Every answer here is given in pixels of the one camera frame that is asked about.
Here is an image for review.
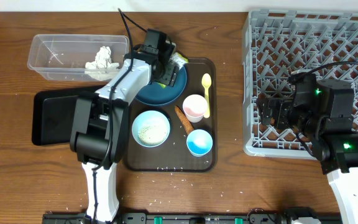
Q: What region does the grey dishwasher rack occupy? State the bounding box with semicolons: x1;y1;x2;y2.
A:
242;9;358;159

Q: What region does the dark blue plate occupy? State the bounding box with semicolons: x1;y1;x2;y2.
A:
135;67;187;106

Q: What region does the black rectangular tray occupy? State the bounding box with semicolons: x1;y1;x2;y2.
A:
32;85;101;146

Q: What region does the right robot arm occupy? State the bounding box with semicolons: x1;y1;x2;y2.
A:
257;72;358;223

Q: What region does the pink plastic cup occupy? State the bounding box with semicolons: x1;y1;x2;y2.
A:
182;94;208;123

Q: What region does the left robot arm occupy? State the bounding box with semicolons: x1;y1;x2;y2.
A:
70;29;179;223

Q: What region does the yellow green snack wrapper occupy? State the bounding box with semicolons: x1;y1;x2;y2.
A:
170;52;189;70

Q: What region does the light blue bowl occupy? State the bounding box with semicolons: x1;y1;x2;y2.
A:
131;110;170;147

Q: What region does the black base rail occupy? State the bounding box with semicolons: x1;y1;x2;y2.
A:
41;208;343;224

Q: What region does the orange carrot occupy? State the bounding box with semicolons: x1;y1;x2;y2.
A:
175;106;194;134

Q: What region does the yellow plastic spoon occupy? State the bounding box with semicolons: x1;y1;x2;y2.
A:
201;73;212;118

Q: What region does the white tissue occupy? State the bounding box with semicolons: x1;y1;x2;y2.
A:
85;46;119;81

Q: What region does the brown serving tray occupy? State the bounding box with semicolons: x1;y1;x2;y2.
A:
123;58;218;172

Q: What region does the light blue cup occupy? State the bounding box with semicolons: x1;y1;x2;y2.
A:
186;129;213;157

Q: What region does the clear plastic waste bin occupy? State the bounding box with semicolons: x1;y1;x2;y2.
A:
27;34;129;82

